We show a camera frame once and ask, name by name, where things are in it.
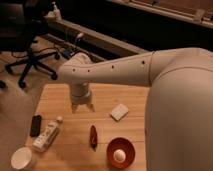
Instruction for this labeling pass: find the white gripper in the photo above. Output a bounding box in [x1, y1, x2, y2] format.
[69, 83, 95, 114]

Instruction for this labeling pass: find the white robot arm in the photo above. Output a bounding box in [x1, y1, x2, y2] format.
[58, 48, 213, 171]

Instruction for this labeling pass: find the red ceramic bowl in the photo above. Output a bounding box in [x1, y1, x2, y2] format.
[106, 137, 135, 169]

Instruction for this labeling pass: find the white sponge block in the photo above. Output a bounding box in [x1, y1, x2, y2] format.
[110, 104, 129, 121]

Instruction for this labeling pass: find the white plastic bottle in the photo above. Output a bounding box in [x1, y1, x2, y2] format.
[32, 116, 63, 152]

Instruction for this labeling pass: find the black phone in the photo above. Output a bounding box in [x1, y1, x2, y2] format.
[30, 115, 42, 137]

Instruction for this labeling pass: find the blue power strip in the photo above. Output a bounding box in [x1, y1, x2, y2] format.
[62, 49, 75, 59]

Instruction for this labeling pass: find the white egg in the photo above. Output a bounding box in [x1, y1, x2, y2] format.
[113, 149, 126, 163]

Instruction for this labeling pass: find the white cup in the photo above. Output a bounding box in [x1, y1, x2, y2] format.
[11, 147, 34, 170]

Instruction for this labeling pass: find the white spray bottle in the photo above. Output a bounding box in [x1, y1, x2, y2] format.
[47, 1, 62, 20]

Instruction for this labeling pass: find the black office chair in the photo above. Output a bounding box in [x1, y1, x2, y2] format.
[0, 0, 59, 88]

